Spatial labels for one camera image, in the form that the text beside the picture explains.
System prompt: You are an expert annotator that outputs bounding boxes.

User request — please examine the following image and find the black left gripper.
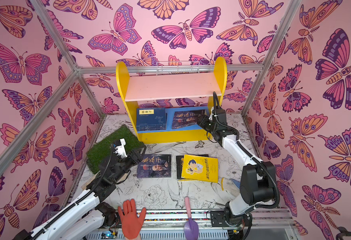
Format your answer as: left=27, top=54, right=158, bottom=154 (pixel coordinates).
left=109, top=145, right=144, bottom=186

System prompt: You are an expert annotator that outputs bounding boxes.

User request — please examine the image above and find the green artificial grass mat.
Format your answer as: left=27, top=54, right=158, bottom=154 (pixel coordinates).
left=86, top=124, right=145, bottom=175

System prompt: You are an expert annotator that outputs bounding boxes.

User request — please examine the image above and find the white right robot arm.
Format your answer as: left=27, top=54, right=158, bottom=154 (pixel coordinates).
left=198, top=107, right=280, bottom=226

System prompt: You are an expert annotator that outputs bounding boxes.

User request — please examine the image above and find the purple pink garden trowel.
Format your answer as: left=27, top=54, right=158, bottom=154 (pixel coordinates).
left=184, top=197, right=199, bottom=240

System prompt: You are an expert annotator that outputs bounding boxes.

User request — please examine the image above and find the dark purple portrait book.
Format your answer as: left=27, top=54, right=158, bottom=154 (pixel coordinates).
left=171, top=110, right=206, bottom=130

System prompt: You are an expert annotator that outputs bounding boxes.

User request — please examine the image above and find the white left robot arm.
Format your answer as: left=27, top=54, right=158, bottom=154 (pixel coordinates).
left=14, top=146, right=146, bottom=240

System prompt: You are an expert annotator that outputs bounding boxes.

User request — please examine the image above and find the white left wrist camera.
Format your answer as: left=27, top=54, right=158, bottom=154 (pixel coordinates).
left=113, top=139, right=127, bottom=159

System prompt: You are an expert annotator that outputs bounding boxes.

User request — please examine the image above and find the yellow pink blue bookshelf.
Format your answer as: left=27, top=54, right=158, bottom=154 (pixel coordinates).
left=115, top=57, right=228, bottom=144

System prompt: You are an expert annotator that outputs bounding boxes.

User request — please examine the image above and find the aluminium frame post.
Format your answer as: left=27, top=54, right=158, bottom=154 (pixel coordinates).
left=242, top=0, right=302, bottom=117

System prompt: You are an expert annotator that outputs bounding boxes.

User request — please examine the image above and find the black notebook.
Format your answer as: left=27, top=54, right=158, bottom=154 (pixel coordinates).
left=176, top=154, right=211, bottom=182

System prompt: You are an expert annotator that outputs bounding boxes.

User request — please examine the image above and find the red rubber glove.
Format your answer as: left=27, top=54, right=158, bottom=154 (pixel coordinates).
left=117, top=199, right=146, bottom=240

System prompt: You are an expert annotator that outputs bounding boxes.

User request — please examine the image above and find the yellow cartoon boy book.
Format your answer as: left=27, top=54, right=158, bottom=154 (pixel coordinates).
left=181, top=155, right=219, bottom=183

